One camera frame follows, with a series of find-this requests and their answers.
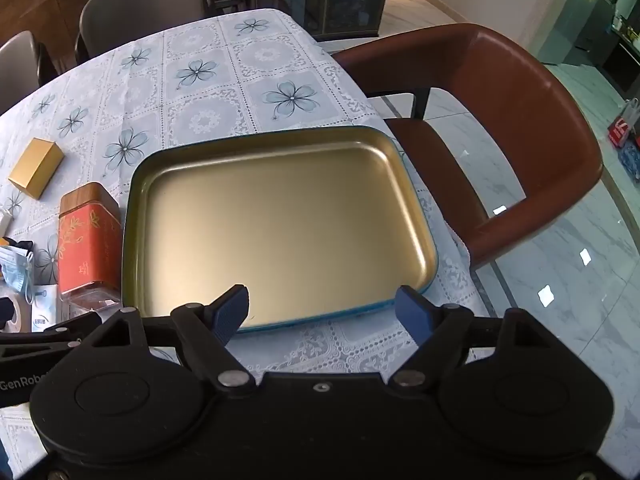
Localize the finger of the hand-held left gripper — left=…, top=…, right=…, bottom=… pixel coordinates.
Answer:
left=0, top=312, right=102, bottom=362

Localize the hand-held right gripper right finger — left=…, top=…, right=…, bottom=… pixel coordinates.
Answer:
left=391, top=285, right=556, bottom=397

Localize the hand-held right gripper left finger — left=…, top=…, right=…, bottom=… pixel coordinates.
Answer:
left=82, top=284, right=258, bottom=397

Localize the white packet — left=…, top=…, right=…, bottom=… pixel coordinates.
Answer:
left=30, top=284, right=63, bottom=333

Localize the wide beige tape roll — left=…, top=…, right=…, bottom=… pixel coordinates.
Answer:
left=0, top=292, right=32, bottom=333

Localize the blue face mask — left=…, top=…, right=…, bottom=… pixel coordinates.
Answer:
left=0, top=249, right=38, bottom=306

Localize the teal tray with items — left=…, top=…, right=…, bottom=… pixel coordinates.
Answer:
left=121, top=126, right=439, bottom=333

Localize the dark cloth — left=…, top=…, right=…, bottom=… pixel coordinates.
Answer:
left=0, top=237, right=35, bottom=256

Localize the red-topped clear box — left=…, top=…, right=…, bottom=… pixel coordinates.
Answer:
left=56, top=182, right=122, bottom=311

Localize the gold cardboard box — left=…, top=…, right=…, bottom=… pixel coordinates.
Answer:
left=7, top=137, right=66, bottom=198

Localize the floral lace tablecloth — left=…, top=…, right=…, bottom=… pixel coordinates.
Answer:
left=0, top=7, right=493, bottom=480

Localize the brown leather chair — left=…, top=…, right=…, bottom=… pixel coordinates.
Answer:
left=330, top=22, right=604, bottom=271

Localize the blue bag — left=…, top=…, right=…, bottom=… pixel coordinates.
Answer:
left=617, top=144, right=640, bottom=183

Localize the grey upholstered chair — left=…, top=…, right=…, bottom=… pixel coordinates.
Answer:
left=0, top=30, right=58, bottom=103
left=75, top=0, right=213, bottom=58

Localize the red shopping bag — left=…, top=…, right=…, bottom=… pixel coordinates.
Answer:
left=607, top=100, right=640, bottom=148

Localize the black glass cabinet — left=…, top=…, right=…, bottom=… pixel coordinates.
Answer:
left=255, top=0, right=393, bottom=43

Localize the dark kitchen cabinet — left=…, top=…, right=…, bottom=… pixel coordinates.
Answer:
left=575, top=0, right=640, bottom=92

